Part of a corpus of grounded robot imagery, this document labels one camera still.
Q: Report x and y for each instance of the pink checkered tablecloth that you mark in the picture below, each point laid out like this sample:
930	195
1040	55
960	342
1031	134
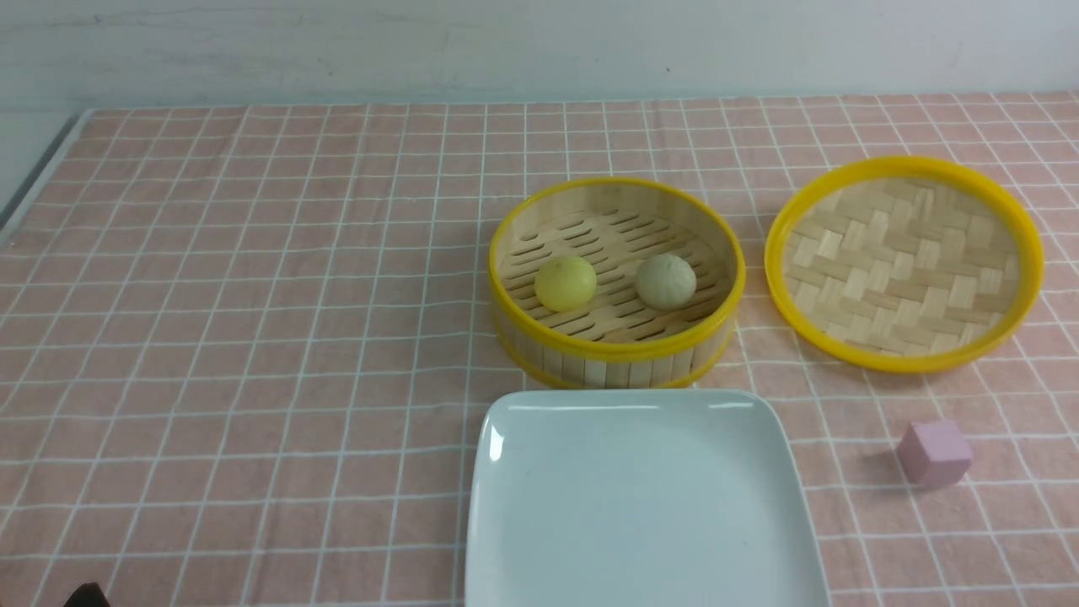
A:
247	350

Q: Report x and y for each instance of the pink cube block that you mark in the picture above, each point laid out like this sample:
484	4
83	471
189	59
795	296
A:
934	454

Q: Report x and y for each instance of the yellow steamed bun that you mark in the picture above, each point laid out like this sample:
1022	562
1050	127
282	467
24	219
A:
565	283

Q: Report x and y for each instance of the bamboo steamer basket yellow rim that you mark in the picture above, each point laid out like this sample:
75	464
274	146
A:
615	341

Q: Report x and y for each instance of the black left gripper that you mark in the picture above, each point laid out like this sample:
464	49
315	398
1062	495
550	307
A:
87	595

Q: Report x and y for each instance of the white square plate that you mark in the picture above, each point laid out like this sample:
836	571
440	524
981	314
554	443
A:
638	497

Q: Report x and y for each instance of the bamboo steamer lid yellow rim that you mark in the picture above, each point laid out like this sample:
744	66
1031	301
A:
904	264

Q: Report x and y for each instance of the beige steamed bun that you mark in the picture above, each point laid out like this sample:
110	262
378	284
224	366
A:
665	282

